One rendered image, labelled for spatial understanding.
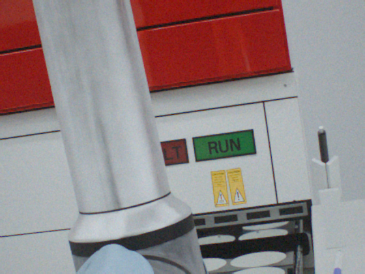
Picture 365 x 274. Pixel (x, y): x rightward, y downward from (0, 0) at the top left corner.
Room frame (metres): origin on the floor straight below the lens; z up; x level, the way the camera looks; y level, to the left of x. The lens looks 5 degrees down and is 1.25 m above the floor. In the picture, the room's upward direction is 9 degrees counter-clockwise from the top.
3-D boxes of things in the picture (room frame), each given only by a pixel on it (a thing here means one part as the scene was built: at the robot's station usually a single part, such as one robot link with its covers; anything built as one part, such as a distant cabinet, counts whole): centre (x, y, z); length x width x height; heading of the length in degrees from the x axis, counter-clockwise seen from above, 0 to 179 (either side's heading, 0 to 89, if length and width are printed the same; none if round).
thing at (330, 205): (1.13, -0.20, 1.03); 0.06 x 0.04 x 0.13; 171
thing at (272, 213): (1.49, 0.01, 0.96); 0.44 x 0.01 x 0.02; 81
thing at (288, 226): (1.49, 0.01, 0.89); 0.44 x 0.02 x 0.10; 81
